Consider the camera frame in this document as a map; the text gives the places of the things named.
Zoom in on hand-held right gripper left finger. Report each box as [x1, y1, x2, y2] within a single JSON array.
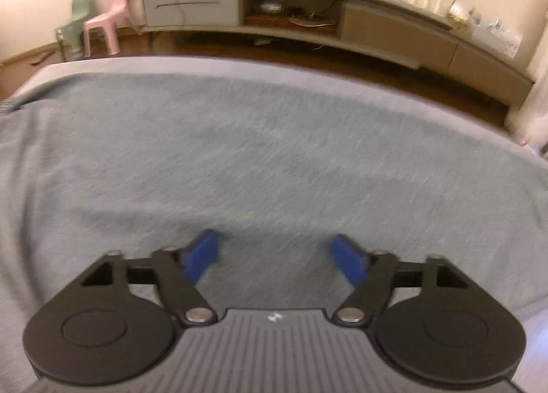
[[80, 229, 222, 329]]

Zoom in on green plastic chair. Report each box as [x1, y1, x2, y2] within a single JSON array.
[[55, 0, 97, 62]]

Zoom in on white curtain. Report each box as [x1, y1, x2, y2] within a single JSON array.
[[504, 8, 548, 159]]

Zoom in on white plastic packaging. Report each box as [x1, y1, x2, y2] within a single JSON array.
[[471, 12, 524, 58]]

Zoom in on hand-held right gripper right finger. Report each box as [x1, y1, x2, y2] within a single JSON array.
[[332, 234, 470, 328]]

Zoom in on long TV cabinet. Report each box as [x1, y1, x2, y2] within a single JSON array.
[[135, 0, 536, 112]]

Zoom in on gold wrapped packet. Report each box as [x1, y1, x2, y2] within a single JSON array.
[[447, 2, 472, 30]]

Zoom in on bowl inside cabinet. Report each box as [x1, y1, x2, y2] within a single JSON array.
[[252, 1, 284, 15]]

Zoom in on grey-green shirt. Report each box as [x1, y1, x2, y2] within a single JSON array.
[[0, 71, 542, 393]]

